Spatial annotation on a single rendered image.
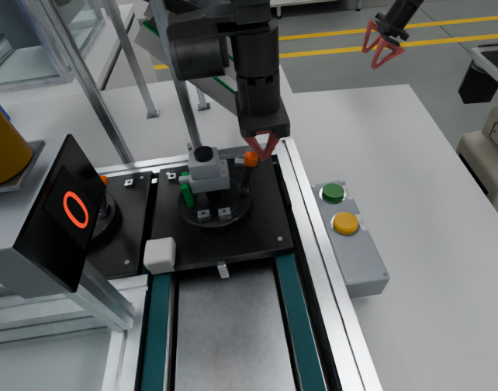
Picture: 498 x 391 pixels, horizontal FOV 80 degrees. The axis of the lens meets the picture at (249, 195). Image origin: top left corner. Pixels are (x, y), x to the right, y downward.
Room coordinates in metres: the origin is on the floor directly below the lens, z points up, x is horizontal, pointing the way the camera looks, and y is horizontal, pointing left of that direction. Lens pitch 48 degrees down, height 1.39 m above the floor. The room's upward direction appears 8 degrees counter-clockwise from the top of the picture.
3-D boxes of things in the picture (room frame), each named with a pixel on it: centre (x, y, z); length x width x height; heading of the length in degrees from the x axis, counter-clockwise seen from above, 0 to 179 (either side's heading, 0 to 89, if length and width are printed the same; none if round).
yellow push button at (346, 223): (0.29, -0.16, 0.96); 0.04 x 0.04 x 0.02
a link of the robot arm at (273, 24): (0.37, -0.03, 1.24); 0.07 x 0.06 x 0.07; 86
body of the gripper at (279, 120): (0.37, -0.03, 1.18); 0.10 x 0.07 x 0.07; 1
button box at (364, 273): (0.29, -0.16, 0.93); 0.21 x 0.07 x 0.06; 1
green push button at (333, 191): (0.36, -0.15, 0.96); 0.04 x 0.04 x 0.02
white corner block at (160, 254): (0.27, 0.16, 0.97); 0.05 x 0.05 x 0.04; 1
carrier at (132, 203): (0.37, 0.32, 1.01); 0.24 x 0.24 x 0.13; 1
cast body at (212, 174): (0.37, 0.07, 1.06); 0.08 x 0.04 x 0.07; 90
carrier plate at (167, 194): (0.37, 0.06, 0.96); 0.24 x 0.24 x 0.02; 1
